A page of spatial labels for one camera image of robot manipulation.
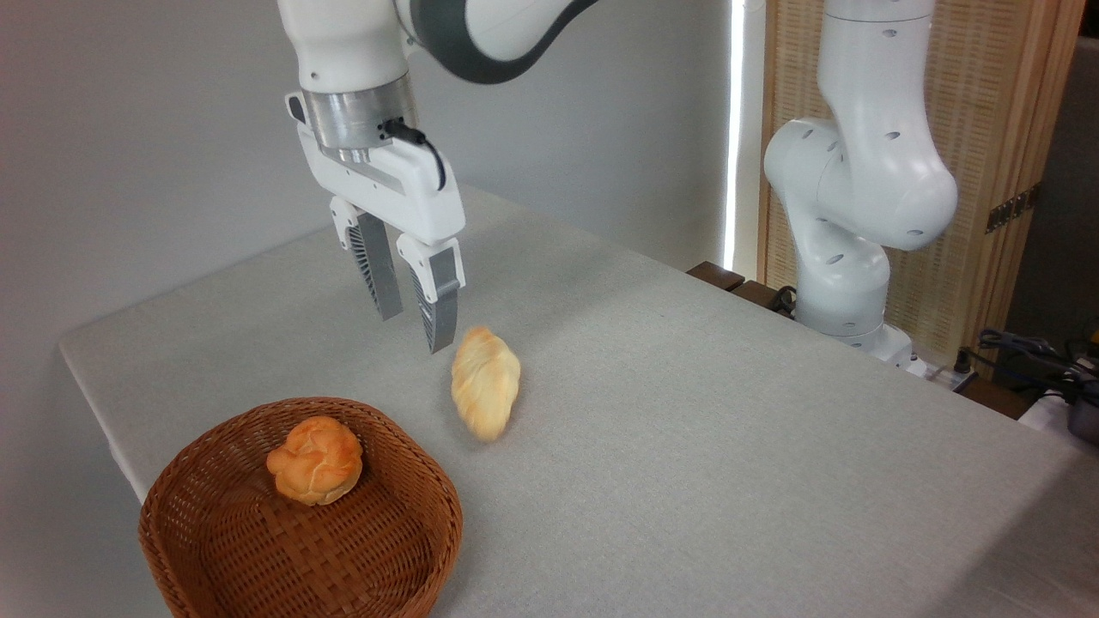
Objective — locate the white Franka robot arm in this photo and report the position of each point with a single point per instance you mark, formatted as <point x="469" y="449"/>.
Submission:
<point x="859" y="172"/>

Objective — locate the dark brown wooden block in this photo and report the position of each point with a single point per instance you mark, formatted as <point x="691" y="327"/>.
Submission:
<point x="717" y="275"/>
<point x="760" y="296"/>

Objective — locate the dark metal screen hinge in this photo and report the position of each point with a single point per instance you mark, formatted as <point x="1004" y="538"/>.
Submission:
<point x="1013" y="209"/>

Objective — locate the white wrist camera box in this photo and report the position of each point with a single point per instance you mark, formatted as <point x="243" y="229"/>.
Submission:
<point x="295" y="107"/>

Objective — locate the brown wicker basket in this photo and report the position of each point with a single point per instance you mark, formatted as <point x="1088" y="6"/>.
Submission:
<point x="386" y="541"/>

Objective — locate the round orange bread bun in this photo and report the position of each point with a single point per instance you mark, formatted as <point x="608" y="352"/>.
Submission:
<point x="313" y="459"/>

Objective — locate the long pale bread loaf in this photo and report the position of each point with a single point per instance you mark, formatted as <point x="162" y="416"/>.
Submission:
<point x="485" y="382"/>

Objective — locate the grey tablecloth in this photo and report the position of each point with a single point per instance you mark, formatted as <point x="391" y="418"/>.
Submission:
<point x="687" y="429"/>

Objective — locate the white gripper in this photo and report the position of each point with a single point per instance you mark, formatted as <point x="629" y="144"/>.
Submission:
<point x="403" y="197"/>

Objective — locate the white power strip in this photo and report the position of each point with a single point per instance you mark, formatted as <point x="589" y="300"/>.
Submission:
<point x="949" y="378"/>

